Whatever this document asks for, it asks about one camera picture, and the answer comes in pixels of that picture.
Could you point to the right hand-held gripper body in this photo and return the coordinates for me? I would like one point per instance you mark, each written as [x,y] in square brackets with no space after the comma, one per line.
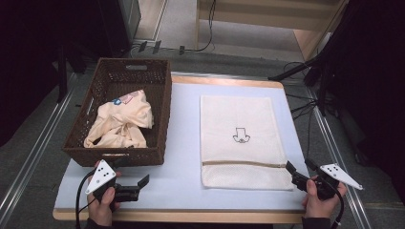
[337,173]

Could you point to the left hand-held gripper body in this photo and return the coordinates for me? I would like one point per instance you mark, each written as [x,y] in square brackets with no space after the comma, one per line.
[101,176]

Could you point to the cream garment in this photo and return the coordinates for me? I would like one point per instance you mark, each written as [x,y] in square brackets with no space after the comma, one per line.
[121,124]

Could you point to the white mesh laundry bag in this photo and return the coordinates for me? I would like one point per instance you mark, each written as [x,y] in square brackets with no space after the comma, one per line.
[242,114]

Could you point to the brown wicker basket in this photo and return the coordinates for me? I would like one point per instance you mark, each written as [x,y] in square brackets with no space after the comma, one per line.
[127,82]

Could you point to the person's left hand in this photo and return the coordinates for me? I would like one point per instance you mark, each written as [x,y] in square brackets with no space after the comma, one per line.
[101,213]

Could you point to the person's right hand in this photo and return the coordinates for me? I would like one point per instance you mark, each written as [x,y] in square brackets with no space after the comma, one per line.
[318,206]

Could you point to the light blue table mat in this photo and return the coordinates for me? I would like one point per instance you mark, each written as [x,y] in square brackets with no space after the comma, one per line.
[181,178]

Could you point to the wooden table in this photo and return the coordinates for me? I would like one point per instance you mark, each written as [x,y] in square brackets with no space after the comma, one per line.
[191,217]

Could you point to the dark curtain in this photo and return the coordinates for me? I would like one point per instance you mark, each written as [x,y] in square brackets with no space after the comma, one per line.
[28,47]
[375,79]

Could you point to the black tripod stand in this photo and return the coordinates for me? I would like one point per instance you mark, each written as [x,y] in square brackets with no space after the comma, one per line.
[318,60]

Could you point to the black metal stand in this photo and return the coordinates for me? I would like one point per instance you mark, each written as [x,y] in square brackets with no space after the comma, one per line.
[62,73]

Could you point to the small dark plug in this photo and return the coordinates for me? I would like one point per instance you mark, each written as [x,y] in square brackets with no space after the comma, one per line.
[142,46]
[181,50]
[156,46]

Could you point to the dark grey cabinet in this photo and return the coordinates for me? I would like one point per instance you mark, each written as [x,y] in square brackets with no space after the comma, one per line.
[121,25]

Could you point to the light wooden shelf unit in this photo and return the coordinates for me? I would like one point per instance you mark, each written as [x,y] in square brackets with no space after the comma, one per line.
[254,16]

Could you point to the metal floor rail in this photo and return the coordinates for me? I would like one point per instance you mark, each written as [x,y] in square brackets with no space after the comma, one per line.
[334,143]
[35,149]

